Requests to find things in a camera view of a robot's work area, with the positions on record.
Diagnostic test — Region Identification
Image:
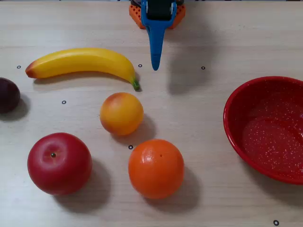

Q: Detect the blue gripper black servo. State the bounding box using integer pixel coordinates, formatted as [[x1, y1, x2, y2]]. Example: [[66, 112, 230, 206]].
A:
[[141, 0, 177, 71]]

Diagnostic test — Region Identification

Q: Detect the dark purple plum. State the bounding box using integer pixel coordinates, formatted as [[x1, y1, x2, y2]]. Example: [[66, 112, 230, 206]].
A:
[[0, 77, 21, 114]]

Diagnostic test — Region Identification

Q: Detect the orange robot base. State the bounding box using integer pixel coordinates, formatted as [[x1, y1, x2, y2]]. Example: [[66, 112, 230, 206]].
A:
[[129, 3, 187, 30]]

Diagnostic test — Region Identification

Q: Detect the red speckled bowl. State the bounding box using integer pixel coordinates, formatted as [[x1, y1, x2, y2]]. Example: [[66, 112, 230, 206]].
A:
[[223, 76, 303, 185]]

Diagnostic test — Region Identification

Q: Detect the yellow toy banana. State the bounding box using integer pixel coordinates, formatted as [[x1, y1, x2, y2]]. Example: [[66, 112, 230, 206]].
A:
[[25, 47, 141, 91]]

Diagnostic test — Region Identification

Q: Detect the yellow orange peach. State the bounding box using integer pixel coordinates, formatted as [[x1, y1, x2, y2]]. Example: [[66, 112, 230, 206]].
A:
[[99, 92, 144, 136]]

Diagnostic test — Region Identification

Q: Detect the orange toy fruit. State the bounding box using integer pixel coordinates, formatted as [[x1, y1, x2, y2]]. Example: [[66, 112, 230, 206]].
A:
[[128, 139, 185, 200]]

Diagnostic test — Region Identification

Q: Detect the red toy apple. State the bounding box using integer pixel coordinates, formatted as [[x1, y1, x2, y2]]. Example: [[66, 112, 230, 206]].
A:
[[27, 132, 93, 196]]

